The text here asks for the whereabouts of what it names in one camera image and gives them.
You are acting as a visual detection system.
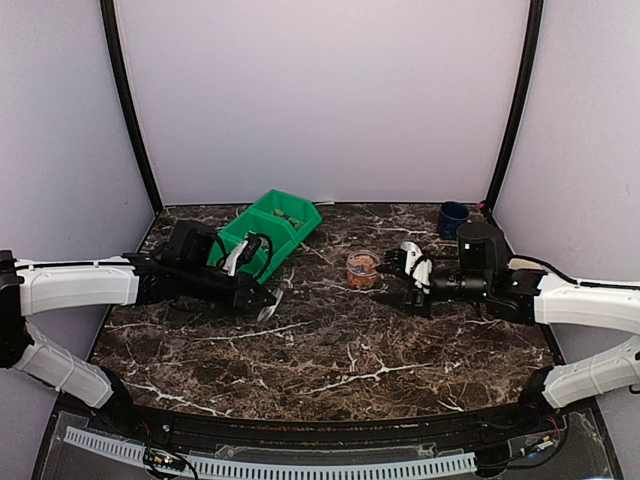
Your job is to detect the black front rail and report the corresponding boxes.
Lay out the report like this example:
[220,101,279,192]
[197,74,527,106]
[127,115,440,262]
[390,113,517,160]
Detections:
[94,399,561,451]

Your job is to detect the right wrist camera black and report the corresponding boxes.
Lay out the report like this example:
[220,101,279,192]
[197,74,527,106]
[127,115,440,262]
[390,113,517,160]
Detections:
[404,250,433,294]

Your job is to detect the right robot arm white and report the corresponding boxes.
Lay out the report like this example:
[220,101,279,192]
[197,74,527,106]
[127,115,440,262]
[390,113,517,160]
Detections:
[375,223,639,434]

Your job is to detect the yellow-green gummy candies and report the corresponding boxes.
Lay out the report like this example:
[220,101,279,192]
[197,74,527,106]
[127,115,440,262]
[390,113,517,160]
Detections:
[271,209,304,230]

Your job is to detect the white slotted cable duct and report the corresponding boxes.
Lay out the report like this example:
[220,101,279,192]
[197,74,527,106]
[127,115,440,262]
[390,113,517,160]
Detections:
[63,426,477,479]

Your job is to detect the white round lid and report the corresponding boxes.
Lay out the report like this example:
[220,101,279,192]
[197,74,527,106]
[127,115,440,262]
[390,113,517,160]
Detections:
[257,288,284,322]

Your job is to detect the dark blue mug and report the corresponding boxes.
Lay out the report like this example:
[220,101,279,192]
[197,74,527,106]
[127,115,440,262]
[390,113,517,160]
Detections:
[437,201,469,240]

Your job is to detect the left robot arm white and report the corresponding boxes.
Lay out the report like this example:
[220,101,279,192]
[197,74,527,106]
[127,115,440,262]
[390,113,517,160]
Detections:
[1,250,282,436]

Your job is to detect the beige ceramic mug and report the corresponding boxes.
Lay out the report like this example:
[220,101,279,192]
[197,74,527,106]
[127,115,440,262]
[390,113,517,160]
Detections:
[509,255,544,270]

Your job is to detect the silver metal scoop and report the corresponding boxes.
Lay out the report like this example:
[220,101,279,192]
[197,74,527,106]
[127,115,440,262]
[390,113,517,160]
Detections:
[400,241,422,257]

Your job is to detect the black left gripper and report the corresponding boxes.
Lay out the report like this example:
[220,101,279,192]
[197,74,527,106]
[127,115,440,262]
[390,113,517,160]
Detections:
[179,263,276,313]

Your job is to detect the green three-compartment candy bin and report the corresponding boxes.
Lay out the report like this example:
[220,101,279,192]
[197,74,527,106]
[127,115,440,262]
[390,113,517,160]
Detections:
[219,190,323,284]

